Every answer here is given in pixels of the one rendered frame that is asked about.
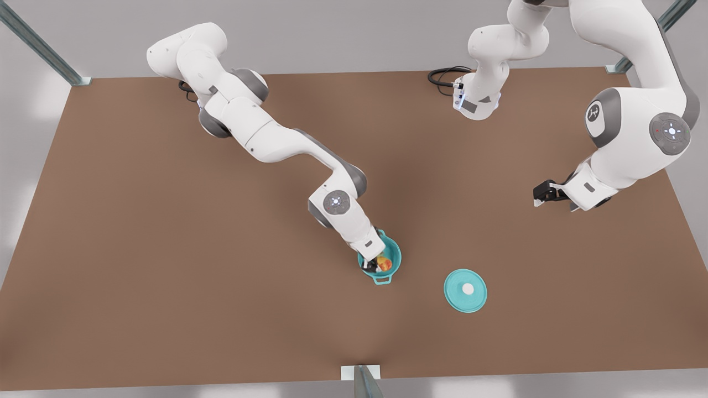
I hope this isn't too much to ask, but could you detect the silver frame post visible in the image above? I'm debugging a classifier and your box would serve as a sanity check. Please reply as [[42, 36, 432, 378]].
[[605, 0, 699, 75], [340, 365, 384, 398], [0, 0, 92, 87]]

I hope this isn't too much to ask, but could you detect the teal pot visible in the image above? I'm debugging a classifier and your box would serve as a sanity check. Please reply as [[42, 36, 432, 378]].
[[357, 229, 402, 286]]

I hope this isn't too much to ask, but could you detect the teal pot lid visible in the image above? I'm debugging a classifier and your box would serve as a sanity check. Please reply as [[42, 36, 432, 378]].
[[444, 269, 488, 313]]

